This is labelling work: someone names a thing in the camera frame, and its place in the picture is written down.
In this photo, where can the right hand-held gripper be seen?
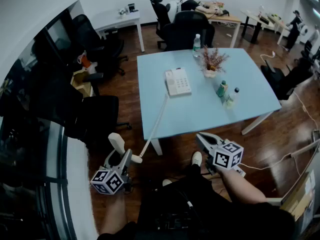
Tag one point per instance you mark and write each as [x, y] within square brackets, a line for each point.
[226, 156]

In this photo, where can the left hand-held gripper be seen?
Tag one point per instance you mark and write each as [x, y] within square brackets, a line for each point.
[107, 182]

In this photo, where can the white telephone handset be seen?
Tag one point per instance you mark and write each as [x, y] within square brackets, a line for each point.
[116, 141]

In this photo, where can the person's left forearm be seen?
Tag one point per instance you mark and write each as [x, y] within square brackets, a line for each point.
[113, 214]

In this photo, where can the person's right forearm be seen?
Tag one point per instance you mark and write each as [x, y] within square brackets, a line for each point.
[240, 186]

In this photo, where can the person's right white shoe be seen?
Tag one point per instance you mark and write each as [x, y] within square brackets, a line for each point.
[196, 158]

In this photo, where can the person's white shoe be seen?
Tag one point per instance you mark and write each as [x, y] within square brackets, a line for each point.
[196, 158]
[167, 182]

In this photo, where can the light blue table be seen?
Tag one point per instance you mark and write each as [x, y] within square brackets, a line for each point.
[190, 114]

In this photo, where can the white power strip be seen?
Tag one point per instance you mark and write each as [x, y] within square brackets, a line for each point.
[240, 171]

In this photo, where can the clear bottle black cap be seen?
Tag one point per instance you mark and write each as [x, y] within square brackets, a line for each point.
[232, 99]

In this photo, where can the person's left white shoe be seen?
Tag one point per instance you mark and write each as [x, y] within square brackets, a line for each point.
[167, 182]

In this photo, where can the small green bottle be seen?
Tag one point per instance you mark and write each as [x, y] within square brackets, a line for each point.
[222, 89]

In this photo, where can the cream telephone base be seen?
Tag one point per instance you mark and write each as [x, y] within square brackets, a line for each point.
[178, 82]

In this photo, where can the person's black clothing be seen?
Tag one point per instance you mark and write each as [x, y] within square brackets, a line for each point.
[205, 219]

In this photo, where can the dried plant in cream vase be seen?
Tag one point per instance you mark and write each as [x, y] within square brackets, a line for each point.
[212, 60]

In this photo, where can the open wooden box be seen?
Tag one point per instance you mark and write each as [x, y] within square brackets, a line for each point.
[81, 82]

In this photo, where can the clear water bottle green label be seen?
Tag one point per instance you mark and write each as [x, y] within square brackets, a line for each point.
[196, 46]

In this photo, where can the brown cardboard box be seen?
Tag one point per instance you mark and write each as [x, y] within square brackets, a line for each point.
[300, 196]

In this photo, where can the orange bag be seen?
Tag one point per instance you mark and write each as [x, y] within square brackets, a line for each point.
[86, 62]

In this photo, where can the wooden desk white legs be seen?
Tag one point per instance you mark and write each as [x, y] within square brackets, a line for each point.
[225, 17]

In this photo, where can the wooden desk black legs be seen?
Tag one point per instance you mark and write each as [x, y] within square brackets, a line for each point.
[260, 20]

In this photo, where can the black high-back office chair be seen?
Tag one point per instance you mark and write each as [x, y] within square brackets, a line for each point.
[160, 16]

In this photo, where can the small potted plant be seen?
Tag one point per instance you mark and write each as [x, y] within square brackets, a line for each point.
[121, 13]

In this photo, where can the black and white box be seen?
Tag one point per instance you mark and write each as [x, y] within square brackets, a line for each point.
[132, 8]

